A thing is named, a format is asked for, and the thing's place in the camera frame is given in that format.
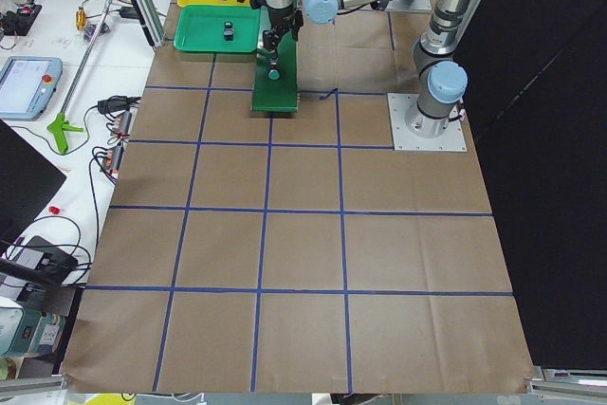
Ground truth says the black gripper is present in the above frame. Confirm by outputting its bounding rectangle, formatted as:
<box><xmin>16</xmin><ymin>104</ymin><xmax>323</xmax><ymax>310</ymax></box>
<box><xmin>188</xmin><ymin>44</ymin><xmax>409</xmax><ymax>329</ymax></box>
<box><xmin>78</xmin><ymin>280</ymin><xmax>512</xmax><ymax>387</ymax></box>
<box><xmin>262</xmin><ymin>1</ymin><xmax>303</xmax><ymax>52</ymax></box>

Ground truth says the green mushroom push button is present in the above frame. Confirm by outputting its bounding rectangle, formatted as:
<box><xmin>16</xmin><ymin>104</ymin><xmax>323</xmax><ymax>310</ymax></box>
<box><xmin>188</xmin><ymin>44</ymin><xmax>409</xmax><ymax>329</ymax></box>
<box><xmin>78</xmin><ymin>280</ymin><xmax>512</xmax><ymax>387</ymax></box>
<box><xmin>223</xmin><ymin>21</ymin><xmax>235</xmax><ymax>42</ymax></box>

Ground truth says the green conveyor belt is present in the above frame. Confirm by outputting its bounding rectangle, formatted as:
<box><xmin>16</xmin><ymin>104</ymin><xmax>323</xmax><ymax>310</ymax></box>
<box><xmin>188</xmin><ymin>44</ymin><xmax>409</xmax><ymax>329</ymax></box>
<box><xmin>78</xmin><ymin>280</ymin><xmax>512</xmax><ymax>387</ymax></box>
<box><xmin>249</xmin><ymin>0</ymin><xmax>304</xmax><ymax>115</ymax></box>

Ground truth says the green plastic tray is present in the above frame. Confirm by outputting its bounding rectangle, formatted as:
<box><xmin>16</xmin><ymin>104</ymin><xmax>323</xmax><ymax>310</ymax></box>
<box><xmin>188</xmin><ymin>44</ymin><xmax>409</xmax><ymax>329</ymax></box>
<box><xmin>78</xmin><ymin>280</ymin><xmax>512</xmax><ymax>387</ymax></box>
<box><xmin>173</xmin><ymin>5</ymin><xmax>261</xmax><ymax>54</ymax></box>

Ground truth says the black power adapter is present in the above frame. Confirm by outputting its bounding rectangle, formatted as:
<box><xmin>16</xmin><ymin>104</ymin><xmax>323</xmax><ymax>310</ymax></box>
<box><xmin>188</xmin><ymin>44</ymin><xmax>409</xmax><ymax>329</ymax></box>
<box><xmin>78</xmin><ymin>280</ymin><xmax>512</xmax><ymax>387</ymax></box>
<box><xmin>119</xmin><ymin>7</ymin><xmax>138</xmax><ymax>19</ymax></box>

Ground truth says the gold resistor block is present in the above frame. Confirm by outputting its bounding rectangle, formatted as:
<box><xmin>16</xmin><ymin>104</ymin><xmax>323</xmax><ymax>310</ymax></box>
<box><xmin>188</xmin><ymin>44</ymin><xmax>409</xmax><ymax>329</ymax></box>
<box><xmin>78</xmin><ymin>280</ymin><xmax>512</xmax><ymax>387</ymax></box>
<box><xmin>75</xmin><ymin>7</ymin><xmax>87</xmax><ymax>31</ymax></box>

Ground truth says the teach pendant tablet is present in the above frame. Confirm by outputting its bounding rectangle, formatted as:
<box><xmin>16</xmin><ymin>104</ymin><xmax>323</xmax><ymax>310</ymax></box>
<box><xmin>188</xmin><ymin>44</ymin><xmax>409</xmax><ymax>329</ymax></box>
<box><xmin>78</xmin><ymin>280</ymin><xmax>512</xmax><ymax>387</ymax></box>
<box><xmin>1</xmin><ymin>56</ymin><xmax>63</xmax><ymax>120</ymax></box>

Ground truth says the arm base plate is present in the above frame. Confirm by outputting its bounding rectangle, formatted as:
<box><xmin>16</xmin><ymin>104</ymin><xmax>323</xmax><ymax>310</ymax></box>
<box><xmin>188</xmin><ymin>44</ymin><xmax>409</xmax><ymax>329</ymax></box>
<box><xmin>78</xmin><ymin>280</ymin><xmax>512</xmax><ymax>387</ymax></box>
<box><xmin>387</xmin><ymin>93</ymin><xmax>468</xmax><ymax>153</ymax></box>

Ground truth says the green handled reach tool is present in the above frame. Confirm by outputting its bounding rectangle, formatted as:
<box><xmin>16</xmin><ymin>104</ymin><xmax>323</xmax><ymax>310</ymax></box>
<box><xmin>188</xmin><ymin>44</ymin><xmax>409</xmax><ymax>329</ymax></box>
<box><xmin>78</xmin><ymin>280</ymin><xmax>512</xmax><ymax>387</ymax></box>
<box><xmin>46</xmin><ymin>0</ymin><xmax>112</xmax><ymax>155</ymax></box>

